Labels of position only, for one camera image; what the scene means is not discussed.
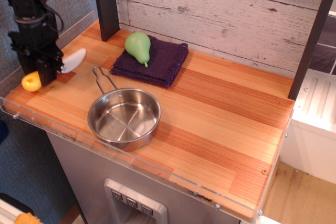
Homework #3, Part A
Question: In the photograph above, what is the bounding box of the dark upright post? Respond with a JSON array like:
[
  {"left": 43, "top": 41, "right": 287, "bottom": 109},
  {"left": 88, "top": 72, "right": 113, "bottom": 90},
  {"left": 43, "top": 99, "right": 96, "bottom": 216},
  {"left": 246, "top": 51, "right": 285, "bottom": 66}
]
[
  {"left": 288, "top": 0, "right": 333, "bottom": 100},
  {"left": 96, "top": 0, "right": 120, "bottom": 41}
]

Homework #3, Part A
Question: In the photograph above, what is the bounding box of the green toy pear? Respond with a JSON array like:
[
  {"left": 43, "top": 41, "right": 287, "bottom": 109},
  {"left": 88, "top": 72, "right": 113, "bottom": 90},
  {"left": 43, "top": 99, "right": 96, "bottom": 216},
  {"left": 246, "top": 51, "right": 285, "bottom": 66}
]
[{"left": 124, "top": 32, "right": 151, "bottom": 68}]

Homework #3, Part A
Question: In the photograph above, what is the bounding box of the silver dispenser panel with buttons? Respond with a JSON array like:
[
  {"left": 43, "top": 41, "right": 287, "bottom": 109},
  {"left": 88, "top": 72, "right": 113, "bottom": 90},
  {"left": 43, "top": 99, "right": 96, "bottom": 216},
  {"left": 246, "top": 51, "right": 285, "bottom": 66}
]
[{"left": 104, "top": 178, "right": 168, "bottom": 223}]

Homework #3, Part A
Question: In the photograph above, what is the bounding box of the yellow handled toy knife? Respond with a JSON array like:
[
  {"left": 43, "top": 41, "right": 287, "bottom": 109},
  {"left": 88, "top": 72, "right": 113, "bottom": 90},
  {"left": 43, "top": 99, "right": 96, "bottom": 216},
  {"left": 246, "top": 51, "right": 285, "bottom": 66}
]
[{"left": 21, "top": 48, "right": 87, "bottom": 92}]

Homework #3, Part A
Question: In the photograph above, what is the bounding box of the orange object at bottom left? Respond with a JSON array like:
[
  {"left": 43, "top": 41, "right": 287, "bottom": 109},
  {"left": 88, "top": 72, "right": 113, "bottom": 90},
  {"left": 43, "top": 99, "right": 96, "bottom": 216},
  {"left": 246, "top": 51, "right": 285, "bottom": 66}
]
[{"left": 14, "top": 212, "right": 41, "bottom": 224}]

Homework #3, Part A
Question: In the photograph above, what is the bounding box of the dark right upright post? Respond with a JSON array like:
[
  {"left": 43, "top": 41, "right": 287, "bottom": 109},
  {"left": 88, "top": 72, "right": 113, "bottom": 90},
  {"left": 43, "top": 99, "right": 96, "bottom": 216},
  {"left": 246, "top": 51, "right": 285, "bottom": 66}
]
[{"left": 288, "top": 0, "right": 333, "bottom": 100}]

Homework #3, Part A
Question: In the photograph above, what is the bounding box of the purple folded cloth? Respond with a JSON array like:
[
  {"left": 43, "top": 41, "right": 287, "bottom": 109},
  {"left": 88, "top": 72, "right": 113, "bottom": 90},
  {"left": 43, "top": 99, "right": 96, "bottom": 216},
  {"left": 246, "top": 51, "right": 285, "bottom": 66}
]
[{"left": 110, "top": 36, "right": 188, "bottom": 88}]

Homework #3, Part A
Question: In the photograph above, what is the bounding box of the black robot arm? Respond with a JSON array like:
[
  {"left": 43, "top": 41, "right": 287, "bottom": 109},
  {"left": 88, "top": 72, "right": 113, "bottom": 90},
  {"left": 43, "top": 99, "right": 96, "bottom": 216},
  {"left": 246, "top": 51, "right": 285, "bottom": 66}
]
[{"left": 8, "top": 0, "right": 64, "bottom": 86}]

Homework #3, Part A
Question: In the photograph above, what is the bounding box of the grey toy fridge cabinet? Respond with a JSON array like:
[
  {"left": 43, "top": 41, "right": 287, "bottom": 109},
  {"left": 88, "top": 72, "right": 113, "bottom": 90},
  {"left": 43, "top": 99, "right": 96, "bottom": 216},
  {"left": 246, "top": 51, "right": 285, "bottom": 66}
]
[{"left": 47, "top": 133, "right": 240, "bottom": 223}]

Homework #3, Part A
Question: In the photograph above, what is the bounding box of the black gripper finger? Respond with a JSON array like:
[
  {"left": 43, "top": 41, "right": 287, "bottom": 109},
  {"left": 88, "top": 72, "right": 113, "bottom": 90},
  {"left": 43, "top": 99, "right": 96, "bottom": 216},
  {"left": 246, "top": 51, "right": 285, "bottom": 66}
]
[
  {"left": 18, "top": 52, "right": 37, "bottom": 75},
  {"left": 36, "top": 60, "right": 57, "bottom": 86}
]

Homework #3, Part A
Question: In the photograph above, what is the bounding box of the small stainless steel pan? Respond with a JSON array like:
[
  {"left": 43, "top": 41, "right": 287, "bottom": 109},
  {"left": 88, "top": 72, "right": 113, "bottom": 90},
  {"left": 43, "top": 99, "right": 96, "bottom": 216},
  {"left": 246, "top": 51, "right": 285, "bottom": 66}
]
[{"left": 88, "top": 66, "right": 162, "bottom": 151}]

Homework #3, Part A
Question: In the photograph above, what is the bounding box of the dark left upright post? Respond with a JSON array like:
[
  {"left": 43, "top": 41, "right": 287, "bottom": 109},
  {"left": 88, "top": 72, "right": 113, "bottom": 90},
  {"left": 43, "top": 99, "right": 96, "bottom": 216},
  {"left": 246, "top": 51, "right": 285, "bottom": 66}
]
[{"left": 96, "top": 0, "right": 120, "bottom": 41}]

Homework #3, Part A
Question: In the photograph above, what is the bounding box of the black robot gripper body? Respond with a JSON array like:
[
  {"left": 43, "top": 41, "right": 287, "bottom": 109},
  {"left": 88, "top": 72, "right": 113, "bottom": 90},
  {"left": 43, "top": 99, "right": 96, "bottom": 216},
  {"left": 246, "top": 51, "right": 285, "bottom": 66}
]
[{"left": 8, "top": 18, "right": 63, "bottom": 70}]

